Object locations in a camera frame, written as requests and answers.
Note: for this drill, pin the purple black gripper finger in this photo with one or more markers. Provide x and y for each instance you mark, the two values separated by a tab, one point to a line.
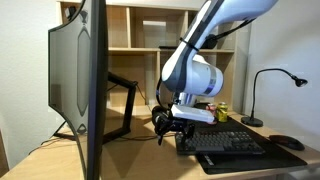
190	132

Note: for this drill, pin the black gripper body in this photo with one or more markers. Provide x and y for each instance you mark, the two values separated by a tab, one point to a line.
166	121

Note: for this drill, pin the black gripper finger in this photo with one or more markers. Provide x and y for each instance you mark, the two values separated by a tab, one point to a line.
160	137

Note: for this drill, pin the black mechanical keyboard grey keys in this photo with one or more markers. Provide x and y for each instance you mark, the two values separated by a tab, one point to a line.
220	141

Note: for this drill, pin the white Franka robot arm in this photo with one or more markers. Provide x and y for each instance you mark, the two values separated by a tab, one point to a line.
200	76

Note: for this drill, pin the red drink can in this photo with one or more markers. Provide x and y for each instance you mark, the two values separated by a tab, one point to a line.
211	109

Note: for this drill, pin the yellow green drink can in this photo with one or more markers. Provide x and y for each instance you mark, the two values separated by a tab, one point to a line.
222	112

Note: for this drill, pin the black monitor stand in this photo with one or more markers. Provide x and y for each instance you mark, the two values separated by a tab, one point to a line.
130	106

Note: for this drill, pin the black gooseneck desk lamp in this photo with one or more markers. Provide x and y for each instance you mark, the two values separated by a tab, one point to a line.
251	121

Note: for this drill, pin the flat black item on shelf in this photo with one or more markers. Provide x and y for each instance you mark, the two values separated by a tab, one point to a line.
170	47

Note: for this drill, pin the black desk mat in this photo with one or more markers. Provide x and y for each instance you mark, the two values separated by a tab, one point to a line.
283	160

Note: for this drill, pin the black computer mouse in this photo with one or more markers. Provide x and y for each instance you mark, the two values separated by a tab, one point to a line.
287	142

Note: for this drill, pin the wooden shelf unit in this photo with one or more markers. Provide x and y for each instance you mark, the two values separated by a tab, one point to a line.
120	33

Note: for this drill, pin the black curved monitor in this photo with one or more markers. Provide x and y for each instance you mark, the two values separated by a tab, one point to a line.
66	83

